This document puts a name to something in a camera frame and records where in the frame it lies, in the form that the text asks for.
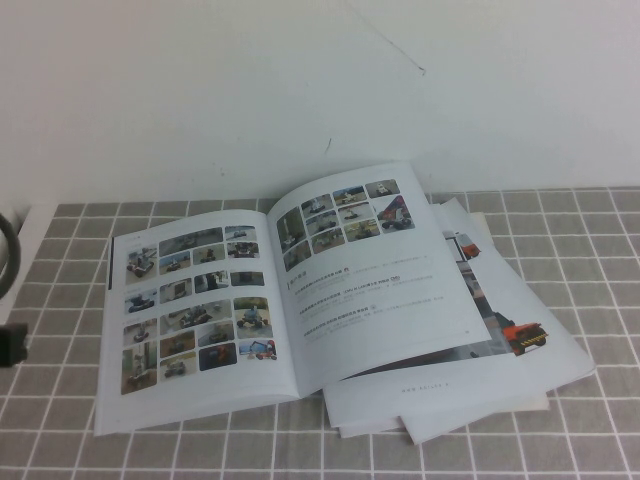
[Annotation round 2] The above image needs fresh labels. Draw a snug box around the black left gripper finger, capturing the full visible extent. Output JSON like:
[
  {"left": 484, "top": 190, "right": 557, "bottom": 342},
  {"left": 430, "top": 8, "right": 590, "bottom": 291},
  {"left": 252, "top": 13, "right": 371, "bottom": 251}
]
[{"left": 0, "top": 323, "right": 30, "bottom": 370}]

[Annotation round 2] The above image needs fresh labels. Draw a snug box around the white picture book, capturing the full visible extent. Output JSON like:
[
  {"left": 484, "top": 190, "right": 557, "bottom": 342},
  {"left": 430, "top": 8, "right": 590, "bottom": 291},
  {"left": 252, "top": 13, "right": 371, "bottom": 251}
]
[{"left": 93, "top": 160, "right": 494, "bottom": 436}]

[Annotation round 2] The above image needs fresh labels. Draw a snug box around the cream paper sheet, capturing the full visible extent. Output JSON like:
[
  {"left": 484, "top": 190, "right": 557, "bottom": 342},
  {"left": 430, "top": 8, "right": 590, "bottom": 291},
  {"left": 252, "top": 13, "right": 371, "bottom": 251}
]
[{"left": 472, "top": 211, "right": 552, "bottom": 414}]

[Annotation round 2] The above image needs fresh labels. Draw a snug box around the large white paper sheet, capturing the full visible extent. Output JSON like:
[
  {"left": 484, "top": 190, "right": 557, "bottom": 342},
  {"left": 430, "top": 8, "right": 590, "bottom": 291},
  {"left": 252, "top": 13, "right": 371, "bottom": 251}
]
[{"left": 399, "top": 196, "right": 597, "bottom": 447}]

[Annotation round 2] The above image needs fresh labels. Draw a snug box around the grey checked tablecloth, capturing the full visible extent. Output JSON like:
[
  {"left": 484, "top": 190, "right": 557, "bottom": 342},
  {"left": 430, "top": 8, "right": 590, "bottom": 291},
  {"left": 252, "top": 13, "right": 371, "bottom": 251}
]
[{"left": 0, "top": 187, "right": 640, "bottom": 480}]

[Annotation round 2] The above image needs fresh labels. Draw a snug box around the dark left arm cable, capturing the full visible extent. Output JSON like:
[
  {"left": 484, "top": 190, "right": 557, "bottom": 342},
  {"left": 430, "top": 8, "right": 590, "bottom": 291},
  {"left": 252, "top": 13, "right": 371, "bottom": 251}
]
[{"left": 0, "top": 209, "right": 23, "bottom": 299}]

